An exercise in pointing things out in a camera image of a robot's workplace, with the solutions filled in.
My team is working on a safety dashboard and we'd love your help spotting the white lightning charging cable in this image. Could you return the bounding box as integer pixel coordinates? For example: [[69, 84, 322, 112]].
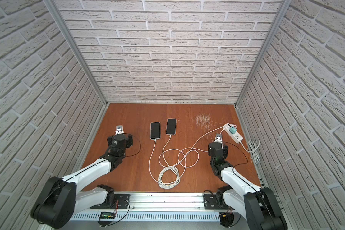
[[148, 125, 233, 190]]

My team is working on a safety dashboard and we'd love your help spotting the white USB-C charging cable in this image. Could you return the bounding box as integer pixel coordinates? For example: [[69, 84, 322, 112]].
[[158, 124, 236, 189]]

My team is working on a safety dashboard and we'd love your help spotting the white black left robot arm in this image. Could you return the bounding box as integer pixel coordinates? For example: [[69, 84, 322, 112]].
[[30, 133, 133, 229]]

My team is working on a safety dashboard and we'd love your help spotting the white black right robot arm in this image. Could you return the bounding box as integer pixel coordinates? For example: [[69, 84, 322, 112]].
[[208, 142, 288, 230]]

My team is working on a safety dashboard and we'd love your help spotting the teal charger plug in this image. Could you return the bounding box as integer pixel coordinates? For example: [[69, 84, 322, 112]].
[[229, 126, 237, 135]]

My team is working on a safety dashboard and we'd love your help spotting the white power strip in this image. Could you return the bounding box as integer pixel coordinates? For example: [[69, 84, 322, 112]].
[[223, 123, 243, 143]]

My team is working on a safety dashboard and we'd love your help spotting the small green circuit board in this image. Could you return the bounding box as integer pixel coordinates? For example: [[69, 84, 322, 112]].
[[100, 212, 117, 219]]

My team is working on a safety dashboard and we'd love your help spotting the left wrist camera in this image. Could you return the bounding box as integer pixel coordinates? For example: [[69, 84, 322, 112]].
[[115, 125, 124, 135]]

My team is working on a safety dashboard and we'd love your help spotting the white power strip cord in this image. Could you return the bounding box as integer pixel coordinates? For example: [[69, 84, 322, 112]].
[[238, 140, 261, 165]]

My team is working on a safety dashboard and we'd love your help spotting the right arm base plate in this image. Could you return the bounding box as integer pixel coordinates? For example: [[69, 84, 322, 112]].
[[203, 191, 229, 210]]

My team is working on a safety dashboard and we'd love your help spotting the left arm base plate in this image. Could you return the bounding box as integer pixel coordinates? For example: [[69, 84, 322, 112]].
[[90, 193, 130, 209]]

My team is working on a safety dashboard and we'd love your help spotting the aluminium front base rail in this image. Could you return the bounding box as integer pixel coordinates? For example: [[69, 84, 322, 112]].
[[40, 175, 294, 230]]

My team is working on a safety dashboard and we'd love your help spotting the aluminium frame rail left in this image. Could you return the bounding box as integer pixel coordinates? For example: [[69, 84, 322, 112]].
[[44, 0, 108, 107]]

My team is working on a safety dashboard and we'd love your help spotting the aluminium frame rail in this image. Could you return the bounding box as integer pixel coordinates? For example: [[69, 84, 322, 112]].
[[44, 0, 108, 107], [234, 0, 292, 109]]

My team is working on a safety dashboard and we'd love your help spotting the aluminium frame rail right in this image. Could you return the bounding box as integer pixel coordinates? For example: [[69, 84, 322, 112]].
[[234, 0, 292, 109]]

